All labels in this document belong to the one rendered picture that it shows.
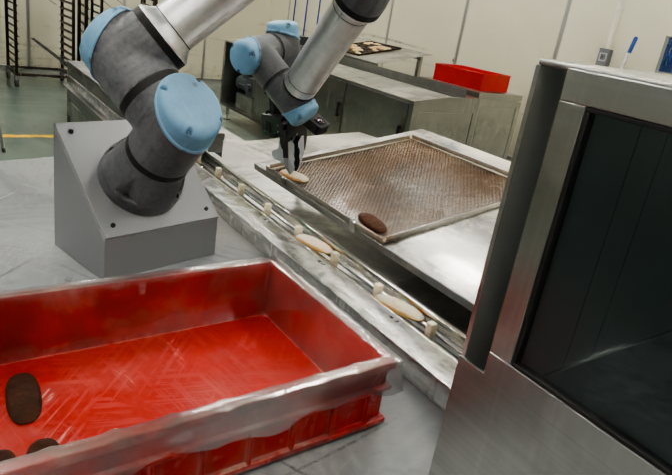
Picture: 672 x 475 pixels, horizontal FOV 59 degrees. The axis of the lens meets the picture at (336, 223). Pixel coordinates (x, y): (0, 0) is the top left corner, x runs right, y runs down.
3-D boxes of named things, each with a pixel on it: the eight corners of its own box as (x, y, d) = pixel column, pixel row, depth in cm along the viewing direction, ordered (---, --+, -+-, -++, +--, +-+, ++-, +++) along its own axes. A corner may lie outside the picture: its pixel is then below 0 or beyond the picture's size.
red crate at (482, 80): (431, 78, 490) (434, 62, 486) (459, 80, 513) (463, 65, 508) (479, 91, 454) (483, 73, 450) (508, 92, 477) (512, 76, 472)
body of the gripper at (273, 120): (280, 129, 155) (278, 82, 149) (308, 134, 151) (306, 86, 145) (261, 137, 149) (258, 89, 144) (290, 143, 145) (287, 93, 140)
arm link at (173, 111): (156, 188, 98) (192, 140, 89) (107, 123, 99) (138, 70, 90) (206, 167, 107) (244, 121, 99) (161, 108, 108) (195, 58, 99)
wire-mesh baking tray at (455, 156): (265, 170, 157) (265, 165, 157) (412, 139, 182) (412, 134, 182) (381, 245, 120) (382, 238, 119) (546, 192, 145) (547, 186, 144)
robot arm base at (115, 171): (109, 217, 101) (131, 186, 95) (88, 144, 106) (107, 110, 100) (188, 215, 112) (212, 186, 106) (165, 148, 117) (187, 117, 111)
